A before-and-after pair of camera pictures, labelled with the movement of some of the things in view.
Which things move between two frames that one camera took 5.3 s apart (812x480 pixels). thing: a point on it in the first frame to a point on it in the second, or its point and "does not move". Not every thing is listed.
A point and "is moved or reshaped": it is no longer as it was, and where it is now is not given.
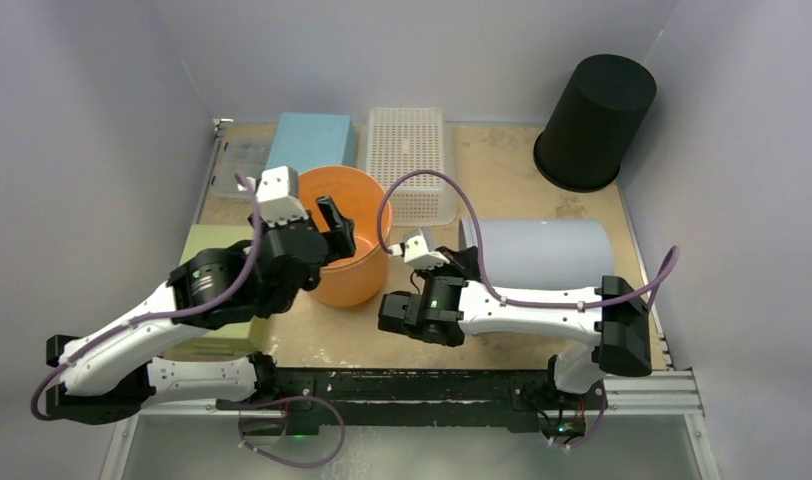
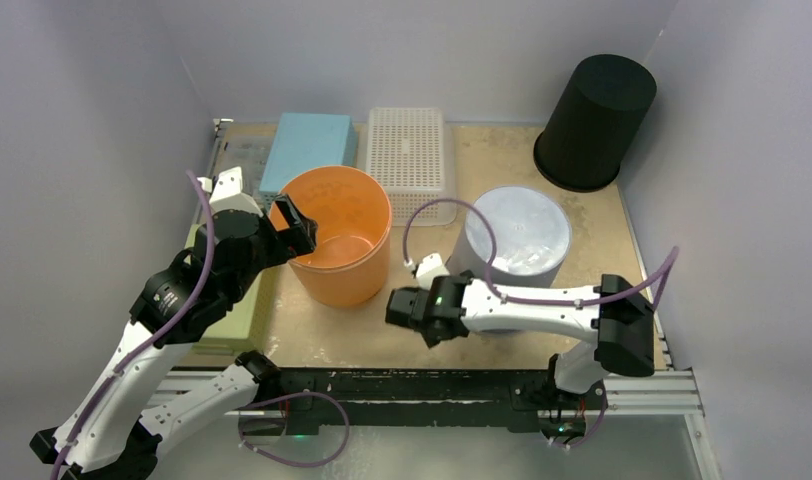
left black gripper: (341, 230) to (297, 239)
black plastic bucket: (594, 123) does not move
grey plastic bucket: (548, 253) is moved or reshaped
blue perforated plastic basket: (306, 141) does not move
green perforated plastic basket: (243, 337) does not move
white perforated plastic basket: (402, 140) does not move
